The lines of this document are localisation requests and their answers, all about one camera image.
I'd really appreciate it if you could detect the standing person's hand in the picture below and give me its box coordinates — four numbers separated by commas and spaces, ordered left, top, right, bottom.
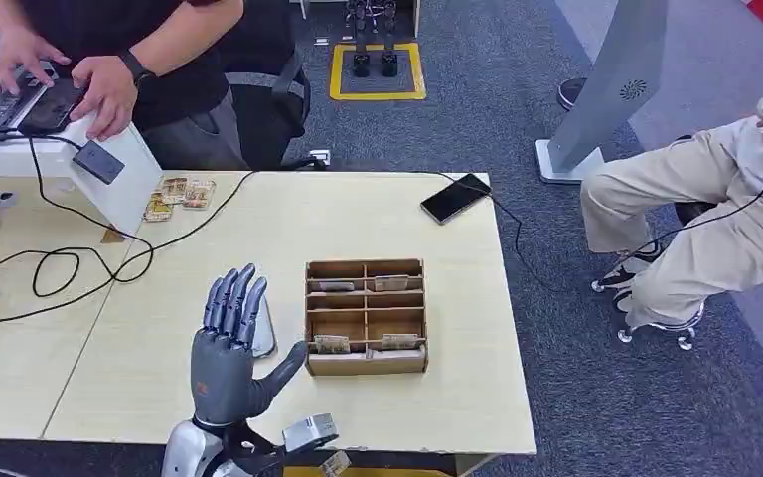
0, 29, 73, 97
68, 55, 140, 143

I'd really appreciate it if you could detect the chrome castor stool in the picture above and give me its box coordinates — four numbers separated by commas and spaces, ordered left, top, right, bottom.
589, 200, 716, 352

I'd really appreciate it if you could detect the seated person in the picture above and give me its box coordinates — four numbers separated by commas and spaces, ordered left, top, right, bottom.
578, 56, 763, 331

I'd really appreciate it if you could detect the printed card in clear sleeve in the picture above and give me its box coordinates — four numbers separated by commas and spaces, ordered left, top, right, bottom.
182, 179, 218, 212
159, 176, 191, 206
143, 192, 174, 224

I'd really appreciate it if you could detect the black smartphone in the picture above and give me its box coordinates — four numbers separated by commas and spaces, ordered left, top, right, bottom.
419, 172, 494, 227

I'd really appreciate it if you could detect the black office chair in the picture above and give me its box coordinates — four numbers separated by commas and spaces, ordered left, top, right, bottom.
215, 0, 332, 173

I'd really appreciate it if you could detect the black robot leg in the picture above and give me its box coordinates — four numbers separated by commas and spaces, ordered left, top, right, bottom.
379, 0, 401, 79
346, 0, 374, 79

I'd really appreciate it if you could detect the black laptop cable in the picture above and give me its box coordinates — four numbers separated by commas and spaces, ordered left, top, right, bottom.
0, 130, 156, 285

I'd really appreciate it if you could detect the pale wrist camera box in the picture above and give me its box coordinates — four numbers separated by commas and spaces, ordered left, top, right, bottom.
281, 412, 341, 455

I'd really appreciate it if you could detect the black wristwatch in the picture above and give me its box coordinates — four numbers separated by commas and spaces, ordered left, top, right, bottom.
117, 48, 157, 88

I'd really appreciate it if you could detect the black adapter box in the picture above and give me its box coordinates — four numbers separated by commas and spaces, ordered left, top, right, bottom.
71, 139, 127, 186

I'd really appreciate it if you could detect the black phone cable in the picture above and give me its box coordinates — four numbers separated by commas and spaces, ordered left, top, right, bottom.
486, 159, 763, 294

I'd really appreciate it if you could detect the standing person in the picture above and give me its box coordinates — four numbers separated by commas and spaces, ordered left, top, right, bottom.
0, 0, 251, 173

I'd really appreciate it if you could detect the wooden compartment card box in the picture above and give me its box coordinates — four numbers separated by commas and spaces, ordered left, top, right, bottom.
303, 257, 430, 378

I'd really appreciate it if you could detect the grey kiosk stand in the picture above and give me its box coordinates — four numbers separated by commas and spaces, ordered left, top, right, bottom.
534, 0, 673, 186

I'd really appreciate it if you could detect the grey glossy curved plate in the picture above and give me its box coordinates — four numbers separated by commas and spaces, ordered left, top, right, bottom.
251, 296, 278, 361

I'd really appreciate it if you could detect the standing person's right hand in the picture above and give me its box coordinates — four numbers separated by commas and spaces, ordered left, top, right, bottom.
0, 29, 73, 97

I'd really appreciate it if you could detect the printed paper tag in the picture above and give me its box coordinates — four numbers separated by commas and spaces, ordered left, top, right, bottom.
318, 450, 354, 477

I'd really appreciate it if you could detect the black handheld device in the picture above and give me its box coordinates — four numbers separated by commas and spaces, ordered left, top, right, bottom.
18, 78, 87, 137

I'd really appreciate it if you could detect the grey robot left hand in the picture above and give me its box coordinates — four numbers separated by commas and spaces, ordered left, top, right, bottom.
189, 262, 309, 430

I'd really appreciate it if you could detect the white laptop stand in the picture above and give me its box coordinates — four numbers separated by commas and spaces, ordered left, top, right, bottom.
0, 114, 164, 236

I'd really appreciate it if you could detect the yellow floor tape square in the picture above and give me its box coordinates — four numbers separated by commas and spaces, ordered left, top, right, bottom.
328, 42, 428, 102

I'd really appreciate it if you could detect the black round base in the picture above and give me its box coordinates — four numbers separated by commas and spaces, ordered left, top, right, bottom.
555, 76, 591, 112

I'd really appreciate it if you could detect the long black cable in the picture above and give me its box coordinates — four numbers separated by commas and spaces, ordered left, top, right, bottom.
0, 157, 330, 332

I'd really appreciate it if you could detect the standing person's left hand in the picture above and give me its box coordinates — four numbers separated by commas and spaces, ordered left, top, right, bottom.
68, 55, 140, 143

